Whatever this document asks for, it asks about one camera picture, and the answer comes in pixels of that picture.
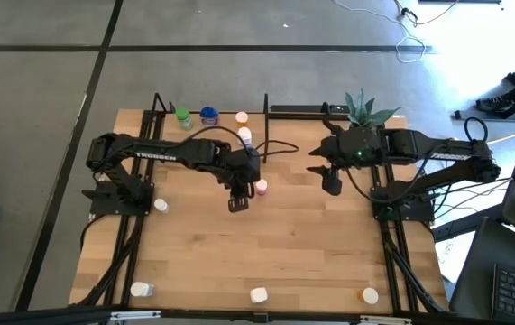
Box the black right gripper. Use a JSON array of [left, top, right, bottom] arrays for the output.
[[305, 116, 387, 197]]

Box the white melatonin bottle blue band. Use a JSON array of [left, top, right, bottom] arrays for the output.
[[236, 125, 254, 150], [249, 286, 269, 304]]

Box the blue cap Tums bottle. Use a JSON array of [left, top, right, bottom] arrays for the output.
[[198, 106, 220, 127]]

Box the green caffeine bottle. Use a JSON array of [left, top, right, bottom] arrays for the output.
[[174, 107, 194, 132]]

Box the green plant in white pot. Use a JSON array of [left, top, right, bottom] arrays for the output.
[[344, 88, 401, 132]]

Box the black crossbar with silver brackets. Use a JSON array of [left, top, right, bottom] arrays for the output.
[[0, 304, 470, 325]]

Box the white paper sheet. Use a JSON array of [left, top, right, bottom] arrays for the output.
[[434, 228, 466, 284]]

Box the person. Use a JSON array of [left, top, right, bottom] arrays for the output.
[[474, 39, 515, 115]]

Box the black desk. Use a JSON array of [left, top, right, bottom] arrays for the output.
[[448, 215, 515, 325]]

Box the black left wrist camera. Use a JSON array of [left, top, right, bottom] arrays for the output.
[[227, 195, 250, 214]]

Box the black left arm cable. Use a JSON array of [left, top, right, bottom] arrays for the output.
[[182, 125, 301, 160]]

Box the wooden shelf black metal frame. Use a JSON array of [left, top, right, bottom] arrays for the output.
[[148, 92, 271, 164]]

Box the black metal bar bracket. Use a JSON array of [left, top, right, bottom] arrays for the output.
[[269, 102, 351, 115]]

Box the black aluminium rail frame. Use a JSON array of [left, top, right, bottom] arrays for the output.
[[368, 130, 450, 315], [68, 180, 155, 311]]

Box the white floor cable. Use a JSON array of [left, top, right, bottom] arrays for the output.
[[330, 0, 461, 65]]

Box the yellow cable with plug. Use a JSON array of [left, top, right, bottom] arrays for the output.
[[486, 130, 515, 145]]

